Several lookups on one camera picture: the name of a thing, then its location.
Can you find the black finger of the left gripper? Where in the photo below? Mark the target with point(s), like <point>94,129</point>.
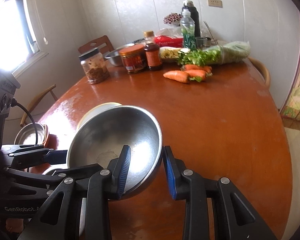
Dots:
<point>24,156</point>
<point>32,178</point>

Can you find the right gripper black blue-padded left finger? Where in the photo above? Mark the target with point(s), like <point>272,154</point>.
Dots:
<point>59,216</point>

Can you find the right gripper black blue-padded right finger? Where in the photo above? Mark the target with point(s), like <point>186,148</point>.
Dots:
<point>233,215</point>

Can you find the round metal pan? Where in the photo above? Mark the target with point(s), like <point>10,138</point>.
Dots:
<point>27,135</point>

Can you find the small stainless steel bowl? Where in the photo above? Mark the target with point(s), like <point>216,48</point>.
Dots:
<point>102,138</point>

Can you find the yellow handled enamel bowl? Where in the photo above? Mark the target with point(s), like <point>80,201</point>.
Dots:
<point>95,111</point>

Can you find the person's left hand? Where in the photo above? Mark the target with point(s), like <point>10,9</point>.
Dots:
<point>14,225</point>

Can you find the red plate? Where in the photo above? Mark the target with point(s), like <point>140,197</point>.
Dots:
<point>46,135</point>

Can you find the light curved wooden armchair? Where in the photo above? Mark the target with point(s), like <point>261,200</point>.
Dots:
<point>36,100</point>

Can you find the clear jar black lid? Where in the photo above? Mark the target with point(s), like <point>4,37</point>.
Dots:
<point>94,66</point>

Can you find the background stainless steel bowl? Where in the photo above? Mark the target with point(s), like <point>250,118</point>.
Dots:
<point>114,58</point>

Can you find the red-brown slatted wooden chair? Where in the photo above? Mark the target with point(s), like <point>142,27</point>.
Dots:
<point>102,43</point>

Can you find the right side wooden chair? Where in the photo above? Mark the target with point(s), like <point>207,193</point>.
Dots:
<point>262,70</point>

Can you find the orange-lidded chili jar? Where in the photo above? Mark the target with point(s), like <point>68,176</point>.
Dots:
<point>133,58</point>

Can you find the back orange carrot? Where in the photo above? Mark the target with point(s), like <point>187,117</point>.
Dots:
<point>196,75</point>

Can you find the orange carrot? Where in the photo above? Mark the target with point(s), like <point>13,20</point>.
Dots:
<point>196,75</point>
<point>177,75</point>

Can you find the front orange carrot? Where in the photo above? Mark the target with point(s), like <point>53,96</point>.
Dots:
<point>177,75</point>

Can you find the brown sauce bottle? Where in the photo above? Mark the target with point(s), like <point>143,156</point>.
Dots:
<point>152,51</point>

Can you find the plate of yellow food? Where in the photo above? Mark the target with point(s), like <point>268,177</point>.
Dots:
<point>171,54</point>

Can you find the bagged green celery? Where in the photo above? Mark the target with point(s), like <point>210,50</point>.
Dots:
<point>229,53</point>

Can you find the red snack package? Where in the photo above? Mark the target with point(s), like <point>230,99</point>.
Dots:
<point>167,41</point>

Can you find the small clear glass cup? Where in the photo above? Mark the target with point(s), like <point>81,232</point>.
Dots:
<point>201,42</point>

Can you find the dried flower bouquet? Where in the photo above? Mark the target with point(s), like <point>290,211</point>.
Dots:
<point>173,19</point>

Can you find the clear bottle green contents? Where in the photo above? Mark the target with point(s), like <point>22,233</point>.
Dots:
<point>187,25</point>

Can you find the black thermos bottle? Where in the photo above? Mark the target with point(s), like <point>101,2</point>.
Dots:
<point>188,4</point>

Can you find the wall power socket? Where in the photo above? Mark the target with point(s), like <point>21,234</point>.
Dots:
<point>215,3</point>

